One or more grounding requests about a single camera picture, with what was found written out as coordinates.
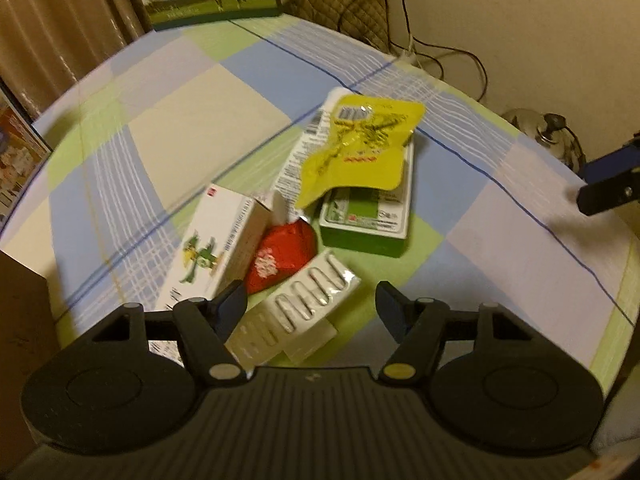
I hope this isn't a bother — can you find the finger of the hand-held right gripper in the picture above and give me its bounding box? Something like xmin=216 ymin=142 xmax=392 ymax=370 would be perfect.
xmin=581 ymin=132 xmax=640 ymax=186
xmin=575 ymin=172 xmax=640 ymax=217

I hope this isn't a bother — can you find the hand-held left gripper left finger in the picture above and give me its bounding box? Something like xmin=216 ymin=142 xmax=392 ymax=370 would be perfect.
xmin=75 ymin=280 xmax=249 ymax=387

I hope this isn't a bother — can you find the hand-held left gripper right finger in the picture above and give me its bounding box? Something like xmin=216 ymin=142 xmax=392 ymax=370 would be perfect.
xmin=375 ymin=280 xmax=551 ymax=387

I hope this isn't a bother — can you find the white tablet blister pack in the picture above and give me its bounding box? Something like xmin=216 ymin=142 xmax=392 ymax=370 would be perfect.
xmin=223 ymin=305 xmax=338 ymax=367

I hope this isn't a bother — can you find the white box with green figure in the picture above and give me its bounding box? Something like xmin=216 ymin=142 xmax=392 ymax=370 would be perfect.
xmin=149 ymin=185 xmax=275 ymax=362

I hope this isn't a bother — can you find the red packet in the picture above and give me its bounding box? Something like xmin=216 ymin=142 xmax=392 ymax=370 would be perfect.
xmin=243 ymin=220 xmax=317 ymax=295

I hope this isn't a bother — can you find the silver capsule blister pack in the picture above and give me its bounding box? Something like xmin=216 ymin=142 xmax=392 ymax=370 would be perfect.
xmin=257 ymin=251 xmax=362 ymax=335

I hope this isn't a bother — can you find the green white medicine box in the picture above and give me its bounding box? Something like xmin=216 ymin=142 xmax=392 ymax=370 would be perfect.
xmin=316 ymin=132 xmax=417 ymax=259

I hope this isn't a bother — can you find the white printed tube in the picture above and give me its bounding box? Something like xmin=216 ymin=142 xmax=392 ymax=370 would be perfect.
xmin=270 ymin=87 xmax=347 ymax=223

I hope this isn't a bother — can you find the yellow snack packet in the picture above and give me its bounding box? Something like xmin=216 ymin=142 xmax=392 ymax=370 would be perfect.
xmin=294 ymin=92 xmax=427 ymax=209

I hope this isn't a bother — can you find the checked tablecloth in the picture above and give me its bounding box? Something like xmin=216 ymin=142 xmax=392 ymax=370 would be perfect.
xmin=0 ymin=14 xmax=640 ymax=413

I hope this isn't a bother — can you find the blue printed carton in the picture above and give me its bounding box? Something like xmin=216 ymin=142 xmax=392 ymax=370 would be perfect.
xmin=0 ymin=84 xmax=54 ymax=222

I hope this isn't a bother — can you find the beige curtain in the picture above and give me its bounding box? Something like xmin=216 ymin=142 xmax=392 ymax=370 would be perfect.
xmin=0 ymin=0 xmax=152 ymax=112

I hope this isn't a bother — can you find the dark thin cable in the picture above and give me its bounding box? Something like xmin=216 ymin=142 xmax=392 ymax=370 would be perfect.
xmin=401 ymin=0 xmax=490 ymax=105

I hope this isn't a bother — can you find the black cable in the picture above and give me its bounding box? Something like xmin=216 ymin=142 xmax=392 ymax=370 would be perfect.
xmin=337 ymin=0 xmax=392 ymax=37

